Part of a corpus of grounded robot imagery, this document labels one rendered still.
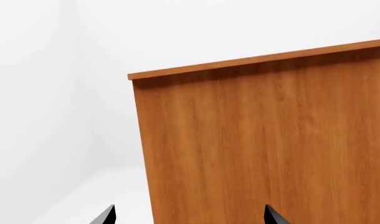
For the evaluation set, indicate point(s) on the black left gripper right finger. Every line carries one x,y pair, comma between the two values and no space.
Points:
273,217

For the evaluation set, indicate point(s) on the brown wooden cabinet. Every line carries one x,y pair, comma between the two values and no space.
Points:
258,140

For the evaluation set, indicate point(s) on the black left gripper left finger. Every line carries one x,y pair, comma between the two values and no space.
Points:
106,217

